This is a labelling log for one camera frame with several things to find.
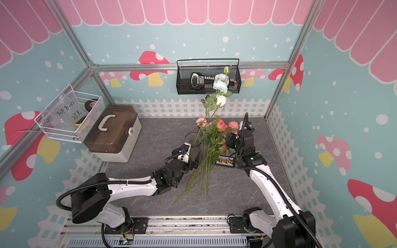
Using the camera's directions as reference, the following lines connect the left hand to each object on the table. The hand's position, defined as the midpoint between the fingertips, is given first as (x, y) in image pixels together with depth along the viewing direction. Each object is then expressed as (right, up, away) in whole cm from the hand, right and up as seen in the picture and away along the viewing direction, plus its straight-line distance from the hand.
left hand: (192, 151), depth 81 cm
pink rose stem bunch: (+14, +9, +19) cm, 25 cm away
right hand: (+20, +9, -1) cm, 22 cm away
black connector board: (+20, -7, +14) cm, 25 cm away
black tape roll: (-54, +25, -1) cm, 59 cm away
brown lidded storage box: (-51, +11, +15) cm, 54 cm away
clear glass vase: (+2, +6, +5) cm, 8 cm away
